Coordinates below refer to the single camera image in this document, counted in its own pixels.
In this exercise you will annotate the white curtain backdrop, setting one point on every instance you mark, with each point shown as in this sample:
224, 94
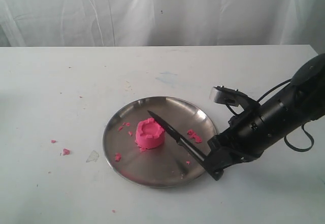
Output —
161, 22

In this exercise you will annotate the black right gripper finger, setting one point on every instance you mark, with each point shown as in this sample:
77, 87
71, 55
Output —
216, 161

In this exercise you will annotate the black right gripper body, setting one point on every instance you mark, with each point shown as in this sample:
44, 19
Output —
254, 130

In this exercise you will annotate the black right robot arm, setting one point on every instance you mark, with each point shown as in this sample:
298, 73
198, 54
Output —
304, 94

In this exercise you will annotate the pink clay lump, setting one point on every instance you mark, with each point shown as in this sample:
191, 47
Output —
149, 135

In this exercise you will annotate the pink crumb on table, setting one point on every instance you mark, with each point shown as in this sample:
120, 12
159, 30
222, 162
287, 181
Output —
66, 151

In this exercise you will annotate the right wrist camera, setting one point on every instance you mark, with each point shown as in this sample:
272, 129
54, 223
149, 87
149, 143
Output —
226, 96

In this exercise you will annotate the pink smear crumb on plate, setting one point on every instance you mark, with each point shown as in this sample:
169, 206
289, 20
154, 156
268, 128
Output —
194, 136

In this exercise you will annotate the pink crumbs upper left plate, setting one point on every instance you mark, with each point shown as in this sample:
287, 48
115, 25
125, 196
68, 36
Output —
124, 124

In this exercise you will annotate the black knife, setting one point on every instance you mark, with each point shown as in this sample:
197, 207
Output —
181, 140

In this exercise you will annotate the clear tape scrap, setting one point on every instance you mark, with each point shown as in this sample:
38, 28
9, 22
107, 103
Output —
93, 157

